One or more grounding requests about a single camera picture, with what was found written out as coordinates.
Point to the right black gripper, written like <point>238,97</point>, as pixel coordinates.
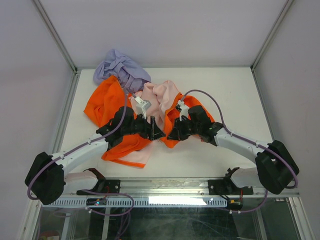
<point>176,133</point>

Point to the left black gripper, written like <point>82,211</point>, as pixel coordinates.
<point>150,131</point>

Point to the orange jacket with pink lining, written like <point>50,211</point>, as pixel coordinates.
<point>109,97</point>

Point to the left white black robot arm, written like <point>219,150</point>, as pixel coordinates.
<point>51,175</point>

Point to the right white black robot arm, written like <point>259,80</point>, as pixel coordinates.
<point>274,167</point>

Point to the crumpled lavender garment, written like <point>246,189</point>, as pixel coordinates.
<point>130,75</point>

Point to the black connector with yellow plug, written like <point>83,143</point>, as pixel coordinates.
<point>234,205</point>

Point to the small electronics board with leds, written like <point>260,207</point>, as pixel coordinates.
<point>97,202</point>

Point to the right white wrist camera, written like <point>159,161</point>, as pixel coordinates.
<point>182,108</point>

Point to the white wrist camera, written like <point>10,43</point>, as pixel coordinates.
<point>140,106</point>
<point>182,108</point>

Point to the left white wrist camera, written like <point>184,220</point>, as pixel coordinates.
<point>140,106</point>

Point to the aluminium mounting rail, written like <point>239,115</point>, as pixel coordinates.
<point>194,186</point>

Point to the white slotted cable duct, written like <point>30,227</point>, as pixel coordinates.
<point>143,202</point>

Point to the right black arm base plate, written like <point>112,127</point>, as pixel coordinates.
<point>226,187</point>

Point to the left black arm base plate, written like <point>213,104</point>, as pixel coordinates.
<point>110,186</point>

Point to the left aluminium frame post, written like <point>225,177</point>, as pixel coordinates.
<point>54,34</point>

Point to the aluminium frame post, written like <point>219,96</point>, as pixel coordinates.
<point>272,33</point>
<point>54,34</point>

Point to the right aluminium frame post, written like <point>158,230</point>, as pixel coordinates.
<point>272,33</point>

